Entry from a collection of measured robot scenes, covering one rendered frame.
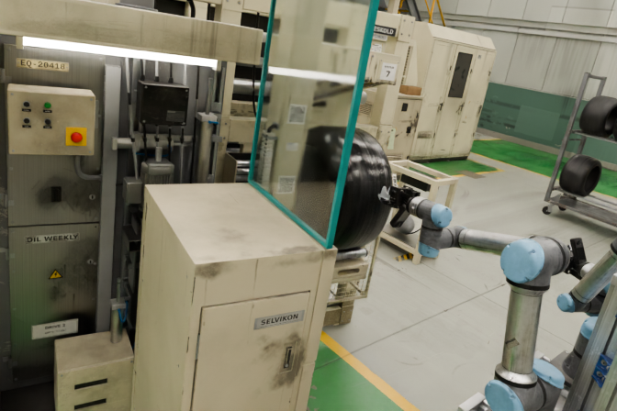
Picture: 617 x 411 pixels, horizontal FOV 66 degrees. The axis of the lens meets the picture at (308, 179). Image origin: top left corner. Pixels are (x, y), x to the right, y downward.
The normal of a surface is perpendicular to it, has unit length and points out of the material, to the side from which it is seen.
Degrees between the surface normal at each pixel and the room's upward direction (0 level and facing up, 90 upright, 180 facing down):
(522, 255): 82
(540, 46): 90
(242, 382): 90
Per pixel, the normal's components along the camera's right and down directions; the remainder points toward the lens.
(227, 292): 0.49, 0.32
